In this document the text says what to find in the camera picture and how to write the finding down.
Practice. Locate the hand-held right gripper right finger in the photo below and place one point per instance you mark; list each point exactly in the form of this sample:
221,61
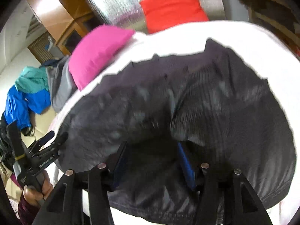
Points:
186,166

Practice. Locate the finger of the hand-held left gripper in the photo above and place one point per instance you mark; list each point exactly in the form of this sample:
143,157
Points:
58,141
45,138

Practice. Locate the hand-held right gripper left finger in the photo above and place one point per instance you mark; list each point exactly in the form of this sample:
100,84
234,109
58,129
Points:
120,164

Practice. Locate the dark purple puffer jacket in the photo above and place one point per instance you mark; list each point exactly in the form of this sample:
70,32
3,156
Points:
211,110

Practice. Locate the person's left forearm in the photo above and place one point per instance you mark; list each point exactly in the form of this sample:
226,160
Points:
25,213

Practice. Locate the person's left hand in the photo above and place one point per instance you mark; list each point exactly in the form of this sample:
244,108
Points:
32,195

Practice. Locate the beige sofa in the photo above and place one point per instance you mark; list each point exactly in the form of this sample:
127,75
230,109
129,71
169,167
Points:
44,121

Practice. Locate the black garment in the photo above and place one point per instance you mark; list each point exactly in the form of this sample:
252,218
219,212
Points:
5,145

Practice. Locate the blue jacket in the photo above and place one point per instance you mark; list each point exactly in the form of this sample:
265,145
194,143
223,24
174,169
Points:
23,105

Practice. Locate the grey garment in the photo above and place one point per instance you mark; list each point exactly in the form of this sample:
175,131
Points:
61,86

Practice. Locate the teal jacket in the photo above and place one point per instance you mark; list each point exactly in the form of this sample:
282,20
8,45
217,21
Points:
32,82

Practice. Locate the wooden lattice door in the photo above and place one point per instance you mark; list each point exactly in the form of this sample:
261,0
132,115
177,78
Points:
42,48

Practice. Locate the pink pillow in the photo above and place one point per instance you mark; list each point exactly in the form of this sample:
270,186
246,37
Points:
98,51

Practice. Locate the wooden column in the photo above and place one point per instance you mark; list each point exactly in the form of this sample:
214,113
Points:
51,11

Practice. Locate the silver foil insulation board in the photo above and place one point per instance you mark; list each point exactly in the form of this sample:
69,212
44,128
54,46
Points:
117,4

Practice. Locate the red pillow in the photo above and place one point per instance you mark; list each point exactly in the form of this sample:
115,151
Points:
173,9

